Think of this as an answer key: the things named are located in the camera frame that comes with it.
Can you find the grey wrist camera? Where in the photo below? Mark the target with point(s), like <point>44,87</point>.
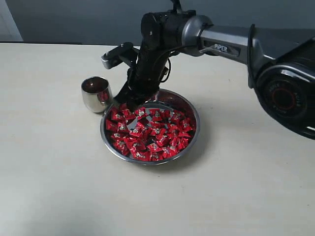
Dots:
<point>124,53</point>

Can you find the red wrapped candy right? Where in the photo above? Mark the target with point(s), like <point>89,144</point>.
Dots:
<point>186,125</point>

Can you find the red wrapped candy far left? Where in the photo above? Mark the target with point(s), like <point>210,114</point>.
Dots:
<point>111,125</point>

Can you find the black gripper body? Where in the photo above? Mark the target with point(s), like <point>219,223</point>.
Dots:
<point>145,78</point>

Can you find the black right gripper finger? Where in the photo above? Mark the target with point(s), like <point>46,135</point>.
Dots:
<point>136,100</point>

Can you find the red wrapped candy centre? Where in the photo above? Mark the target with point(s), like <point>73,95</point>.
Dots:
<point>138,130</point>

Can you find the red wrapped candy bottom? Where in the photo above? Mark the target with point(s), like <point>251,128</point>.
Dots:
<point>141,155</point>

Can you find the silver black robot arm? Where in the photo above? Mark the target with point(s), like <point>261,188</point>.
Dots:
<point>280,62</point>

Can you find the round stainless steel plate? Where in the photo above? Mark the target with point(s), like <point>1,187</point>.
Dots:
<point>164,99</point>

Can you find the red wrapped candy upper left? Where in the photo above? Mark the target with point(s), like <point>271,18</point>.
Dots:
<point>117,115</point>

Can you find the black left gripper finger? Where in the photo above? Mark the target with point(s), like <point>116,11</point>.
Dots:
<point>124,95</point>

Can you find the stainless steel cup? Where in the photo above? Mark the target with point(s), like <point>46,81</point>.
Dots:
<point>96,93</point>

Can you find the red wrapped candy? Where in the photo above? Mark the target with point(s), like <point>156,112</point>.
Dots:
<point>138,130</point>
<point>111,125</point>
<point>117,115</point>
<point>186,125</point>
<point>141,155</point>

